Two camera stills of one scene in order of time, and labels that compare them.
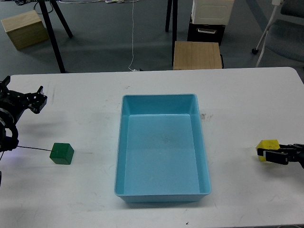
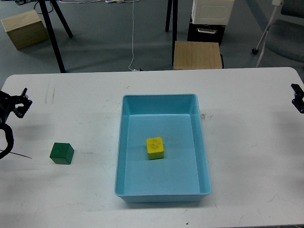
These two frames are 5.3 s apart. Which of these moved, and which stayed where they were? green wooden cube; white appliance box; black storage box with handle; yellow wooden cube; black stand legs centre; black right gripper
Moved: yellow wooden cube; black right gripper
Stayed: black storage box with handle; white appliance box; black stand legs centre; green wooden cube
